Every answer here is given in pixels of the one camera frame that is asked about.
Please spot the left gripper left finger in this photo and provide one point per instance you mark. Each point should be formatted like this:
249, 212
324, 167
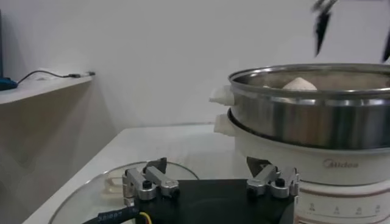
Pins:
158, 179

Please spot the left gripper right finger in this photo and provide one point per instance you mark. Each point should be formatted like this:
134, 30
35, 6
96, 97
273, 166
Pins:
265, 178

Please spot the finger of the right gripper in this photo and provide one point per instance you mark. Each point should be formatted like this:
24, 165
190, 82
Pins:
321, 27
387, 45

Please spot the white steamed baozi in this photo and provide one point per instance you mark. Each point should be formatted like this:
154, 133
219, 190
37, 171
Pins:
300, 84

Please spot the stainless steel steamer basket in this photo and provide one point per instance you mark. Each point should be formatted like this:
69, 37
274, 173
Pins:
304, 121

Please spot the white electric cooker base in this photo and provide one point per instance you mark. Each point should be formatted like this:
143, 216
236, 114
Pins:
335, 170

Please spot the grey device with black end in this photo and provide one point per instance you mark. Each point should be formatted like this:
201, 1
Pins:
90, 73

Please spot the white side table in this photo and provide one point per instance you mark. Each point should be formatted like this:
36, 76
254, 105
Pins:
45, 88

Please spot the blue computer mouse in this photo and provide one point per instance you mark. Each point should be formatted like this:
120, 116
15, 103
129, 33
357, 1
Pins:
7, 84

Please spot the dark monitor edge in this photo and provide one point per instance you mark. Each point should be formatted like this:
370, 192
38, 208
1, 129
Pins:
1, 45

